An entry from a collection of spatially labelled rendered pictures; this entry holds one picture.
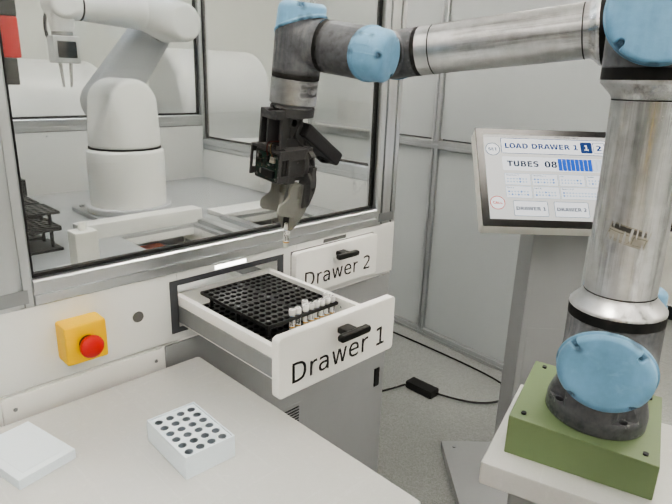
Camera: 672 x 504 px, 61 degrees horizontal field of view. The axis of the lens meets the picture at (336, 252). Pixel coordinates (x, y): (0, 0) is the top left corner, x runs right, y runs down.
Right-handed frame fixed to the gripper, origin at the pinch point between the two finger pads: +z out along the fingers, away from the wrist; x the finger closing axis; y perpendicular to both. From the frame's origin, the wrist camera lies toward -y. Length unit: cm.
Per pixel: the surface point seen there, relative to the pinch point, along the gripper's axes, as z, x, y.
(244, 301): 19.9, -9.3, 1.0
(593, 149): -9, 16, -102
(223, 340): 23.5, -4.9, 9.3
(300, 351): 17.4, 12.6, 7.4
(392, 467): 111, -11, -75
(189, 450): 27.7, 10.9, 27.6
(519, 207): 7, 9, -78
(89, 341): 21.3, -15.2, 29.5
